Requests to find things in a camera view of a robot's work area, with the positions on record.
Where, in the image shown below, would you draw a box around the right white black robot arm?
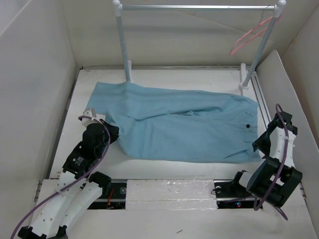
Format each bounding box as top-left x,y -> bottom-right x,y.
230,112 -> 303,210

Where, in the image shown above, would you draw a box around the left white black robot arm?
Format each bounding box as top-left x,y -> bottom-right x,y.
15,119 -> 119,239

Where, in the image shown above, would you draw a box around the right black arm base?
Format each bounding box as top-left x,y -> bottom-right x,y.
211,181 -> 255,209

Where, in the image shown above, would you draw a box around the pink clothes hanger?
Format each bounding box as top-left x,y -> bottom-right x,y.
230,16 -> 273,56

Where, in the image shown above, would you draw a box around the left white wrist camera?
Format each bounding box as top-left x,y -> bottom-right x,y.
80,108 -> 104,127

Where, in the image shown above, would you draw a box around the light blue trousers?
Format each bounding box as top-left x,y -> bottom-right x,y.
87,82 -> 261,163

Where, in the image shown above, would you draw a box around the aluminium rail right side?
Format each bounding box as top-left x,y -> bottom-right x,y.
251,72 -> 271,126

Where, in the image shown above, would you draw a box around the white and silver clothes rack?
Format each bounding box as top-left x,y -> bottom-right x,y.
112,0 -> 287,96

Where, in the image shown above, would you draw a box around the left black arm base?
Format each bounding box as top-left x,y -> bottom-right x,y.
88,181 -> 127,210

